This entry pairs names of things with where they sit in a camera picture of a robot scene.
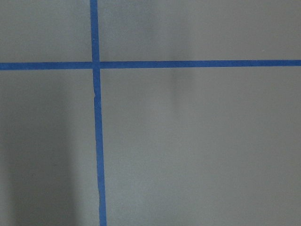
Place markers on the brown paper table cover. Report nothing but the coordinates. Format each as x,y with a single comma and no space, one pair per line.
182,146

